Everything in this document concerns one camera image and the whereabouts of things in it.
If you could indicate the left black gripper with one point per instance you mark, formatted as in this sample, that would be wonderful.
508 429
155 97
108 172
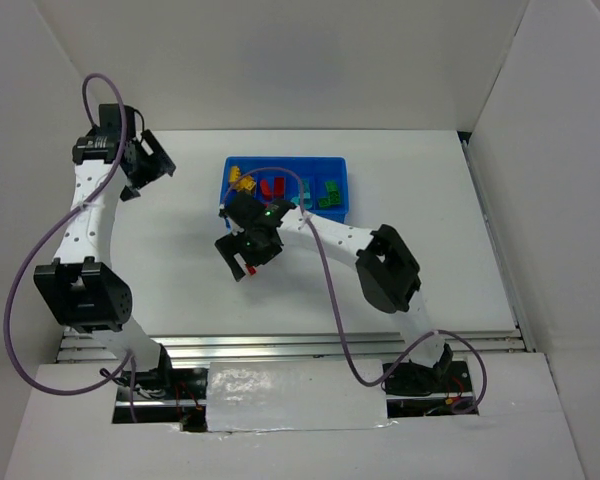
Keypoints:
156 154

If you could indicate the aluminium front rail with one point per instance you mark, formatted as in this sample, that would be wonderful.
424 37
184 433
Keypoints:
202 350

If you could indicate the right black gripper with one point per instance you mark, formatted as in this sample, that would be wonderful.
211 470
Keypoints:
231 256

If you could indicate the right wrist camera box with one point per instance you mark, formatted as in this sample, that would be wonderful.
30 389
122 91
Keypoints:
230 227

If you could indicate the green lego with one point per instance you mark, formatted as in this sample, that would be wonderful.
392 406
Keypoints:
334 197

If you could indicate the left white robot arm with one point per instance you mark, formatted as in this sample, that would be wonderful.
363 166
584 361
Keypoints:
112 162

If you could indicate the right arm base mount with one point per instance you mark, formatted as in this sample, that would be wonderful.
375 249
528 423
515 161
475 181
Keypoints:
411 392

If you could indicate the red yellow lego cluster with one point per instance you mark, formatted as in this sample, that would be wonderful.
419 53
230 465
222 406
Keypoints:
234 174

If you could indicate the teal long lego brick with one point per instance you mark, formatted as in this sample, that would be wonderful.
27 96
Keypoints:
307 196

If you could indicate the red tall lego brick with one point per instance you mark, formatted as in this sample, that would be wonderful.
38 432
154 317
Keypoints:
267 193

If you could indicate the blue divided plastic bin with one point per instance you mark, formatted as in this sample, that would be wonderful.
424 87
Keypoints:
316 169

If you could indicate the white foil covered panel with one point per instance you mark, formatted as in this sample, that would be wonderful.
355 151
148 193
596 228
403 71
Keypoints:
308 395

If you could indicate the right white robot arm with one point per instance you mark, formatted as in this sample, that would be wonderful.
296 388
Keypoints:
387 271

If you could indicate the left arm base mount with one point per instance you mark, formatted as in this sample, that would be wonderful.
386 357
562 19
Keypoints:
183 402

